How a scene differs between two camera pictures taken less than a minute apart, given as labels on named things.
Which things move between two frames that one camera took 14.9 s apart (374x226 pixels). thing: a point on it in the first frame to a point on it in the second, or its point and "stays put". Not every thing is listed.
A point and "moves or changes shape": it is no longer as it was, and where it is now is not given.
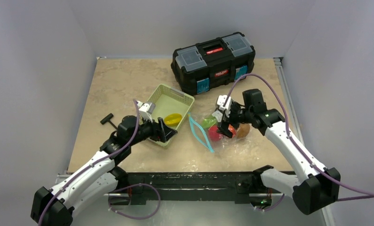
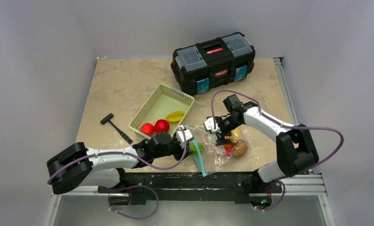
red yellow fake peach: [232, 130] moves or changes shape
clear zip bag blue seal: [242, 143] moves or changes shape
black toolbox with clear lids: [199, 68] stays put
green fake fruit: [208, 122] moves or changes shape
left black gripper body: [151, 132] to [178, 151]
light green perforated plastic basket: [172, 107] stays put
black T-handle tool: [107, 119] stays put
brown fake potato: [243, 130] to [240, 148]
